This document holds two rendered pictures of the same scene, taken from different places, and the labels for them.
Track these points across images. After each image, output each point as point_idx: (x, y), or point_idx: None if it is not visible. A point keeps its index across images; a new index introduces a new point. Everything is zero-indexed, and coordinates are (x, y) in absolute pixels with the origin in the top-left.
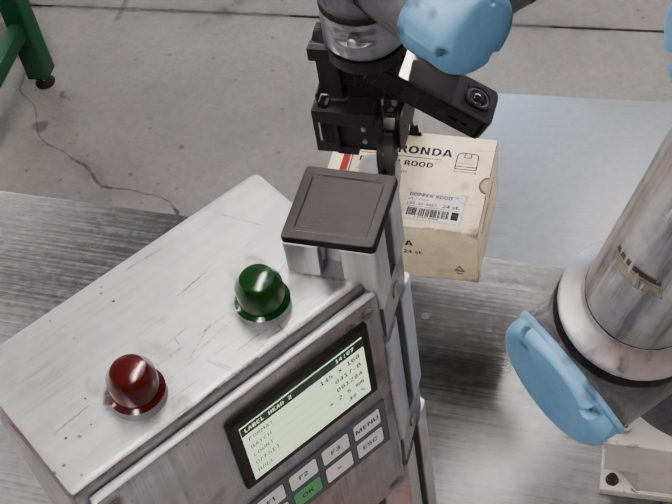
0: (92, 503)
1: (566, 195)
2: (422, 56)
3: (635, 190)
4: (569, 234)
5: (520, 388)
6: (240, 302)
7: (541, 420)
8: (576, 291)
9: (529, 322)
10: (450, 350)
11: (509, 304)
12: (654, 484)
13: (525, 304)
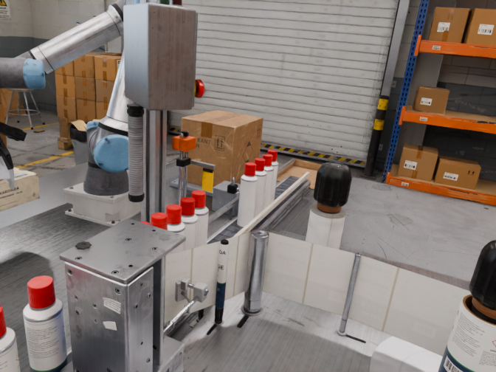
0: (197, 12)
1: (8, 209)
2: (33, 81)
3: (120, 76)
4: (23, 212)
5: (66, 230)
6: (165, 1)
7: (81, 229)
8: (111, 121)
9: (105, 137)
10: (35, 238)
11: (34, 225)
12: (122, 214)
13: (38, 223)
